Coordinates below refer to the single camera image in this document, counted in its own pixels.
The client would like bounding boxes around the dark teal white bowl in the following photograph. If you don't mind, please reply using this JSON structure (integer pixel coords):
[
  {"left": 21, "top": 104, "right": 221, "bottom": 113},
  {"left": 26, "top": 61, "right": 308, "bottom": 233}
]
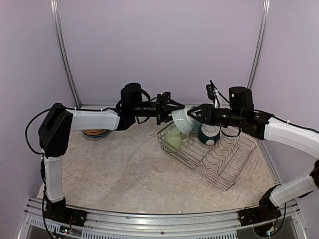
[{"left": 198, "top": 124, "right": 220, "bottom": 145}]

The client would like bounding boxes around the light green cup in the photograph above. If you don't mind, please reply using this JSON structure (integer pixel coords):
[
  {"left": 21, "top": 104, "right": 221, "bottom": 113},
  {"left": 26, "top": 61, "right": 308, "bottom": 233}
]
[{"left": 163, "top": 126, "right": 188, "bottom": 152}]

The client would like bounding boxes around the yellow polka dot plate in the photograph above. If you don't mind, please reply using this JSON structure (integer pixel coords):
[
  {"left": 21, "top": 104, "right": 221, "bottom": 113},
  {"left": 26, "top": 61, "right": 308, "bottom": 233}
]
[{"left": 82, "top": 129, "right": 108, "bottom": 136}]

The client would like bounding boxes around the right aluminium corner post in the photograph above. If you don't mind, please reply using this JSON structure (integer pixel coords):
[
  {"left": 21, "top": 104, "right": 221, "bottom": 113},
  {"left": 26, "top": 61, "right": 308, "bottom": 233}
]
[{"left": 247, "top": 0, "right": 271, "bottom": 89}]

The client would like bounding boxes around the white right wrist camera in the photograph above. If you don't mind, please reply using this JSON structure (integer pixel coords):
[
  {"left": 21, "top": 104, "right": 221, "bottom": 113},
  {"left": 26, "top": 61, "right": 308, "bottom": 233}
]
[{"left": 206, "top": 80, "right": 221, "bottom": 108}]

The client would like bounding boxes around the left aluminium corner post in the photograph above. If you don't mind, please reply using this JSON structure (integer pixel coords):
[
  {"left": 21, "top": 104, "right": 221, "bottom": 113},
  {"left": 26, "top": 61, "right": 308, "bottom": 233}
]
[{"left": 50, "top": 0, "right": 82, "bottom": 108}]

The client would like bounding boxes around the aluminium front frame rail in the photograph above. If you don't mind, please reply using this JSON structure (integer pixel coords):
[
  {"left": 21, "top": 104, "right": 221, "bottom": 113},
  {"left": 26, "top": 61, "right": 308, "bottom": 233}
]
[{"left": 16, "top": 198, "right": 309, "bottom": 239}]

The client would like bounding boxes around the aluminium corner post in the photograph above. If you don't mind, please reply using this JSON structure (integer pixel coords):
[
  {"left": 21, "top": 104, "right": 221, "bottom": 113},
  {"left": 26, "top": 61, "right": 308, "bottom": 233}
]
[
  {"left": 247, "top": 0, "right": 271, "bottom": 89},
  {"left": 50, "top": 0, "right": 82, "bottom": 108}
]

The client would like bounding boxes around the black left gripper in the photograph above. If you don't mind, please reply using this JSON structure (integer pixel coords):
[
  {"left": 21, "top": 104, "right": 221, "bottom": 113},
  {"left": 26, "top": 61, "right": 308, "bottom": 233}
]
[{"left": 132, "top": 94, "right": 185, "bottom": 125}]

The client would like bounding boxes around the metal wire dish rack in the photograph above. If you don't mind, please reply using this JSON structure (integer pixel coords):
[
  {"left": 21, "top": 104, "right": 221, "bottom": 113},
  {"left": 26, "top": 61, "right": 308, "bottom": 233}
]
[{"left": 157, "top": 122, "right": 257, "bottom": 191}]

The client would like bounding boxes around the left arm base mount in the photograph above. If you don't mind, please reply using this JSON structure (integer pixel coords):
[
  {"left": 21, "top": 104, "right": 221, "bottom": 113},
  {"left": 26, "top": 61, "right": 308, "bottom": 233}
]
[{"left": 44, "top": 208, "right": 87, "bottom": 227}]

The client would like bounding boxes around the light blue cup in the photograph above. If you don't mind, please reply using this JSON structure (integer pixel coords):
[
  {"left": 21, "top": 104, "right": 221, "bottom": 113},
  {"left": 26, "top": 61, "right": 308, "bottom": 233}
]
[{"left": 191, "top": 121, "right": 202, "bottom": 133}]

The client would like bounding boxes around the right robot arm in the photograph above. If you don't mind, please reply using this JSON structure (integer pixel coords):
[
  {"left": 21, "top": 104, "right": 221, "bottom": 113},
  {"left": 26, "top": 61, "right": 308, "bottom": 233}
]
[{"left": 187, "top": 87, "right": 319, "bottom": 221}]

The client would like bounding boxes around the pale striped bowl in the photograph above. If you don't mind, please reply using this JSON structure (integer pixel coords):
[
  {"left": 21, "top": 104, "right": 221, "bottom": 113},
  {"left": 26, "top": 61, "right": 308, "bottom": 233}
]
[{"left": 171, "top": 107, "right": 195, "bottom": 135}]

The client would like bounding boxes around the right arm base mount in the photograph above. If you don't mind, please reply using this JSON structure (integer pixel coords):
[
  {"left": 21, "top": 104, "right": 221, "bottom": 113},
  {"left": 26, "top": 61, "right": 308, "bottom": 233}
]
[{"left": 238, "top": 206, "right": 282, "bottom": 227}]

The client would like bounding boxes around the blue polka dot plate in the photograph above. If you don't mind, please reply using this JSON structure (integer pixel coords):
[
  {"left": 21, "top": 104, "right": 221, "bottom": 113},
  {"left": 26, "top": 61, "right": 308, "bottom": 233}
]
[{"left": 82, "top": 129, "right": 112, "bottom": 138}]

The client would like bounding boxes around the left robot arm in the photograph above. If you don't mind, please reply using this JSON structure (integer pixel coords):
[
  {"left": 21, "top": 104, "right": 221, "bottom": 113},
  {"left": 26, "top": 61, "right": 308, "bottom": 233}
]
[{"left": 38, "top": 83, "right": 185, "bottom": 222}]

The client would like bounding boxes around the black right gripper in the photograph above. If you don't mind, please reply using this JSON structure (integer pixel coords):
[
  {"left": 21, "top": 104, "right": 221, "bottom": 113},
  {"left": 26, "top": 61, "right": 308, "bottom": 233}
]
[{"left": 188, "top": 103, "right": 245, "bottom": 127}]

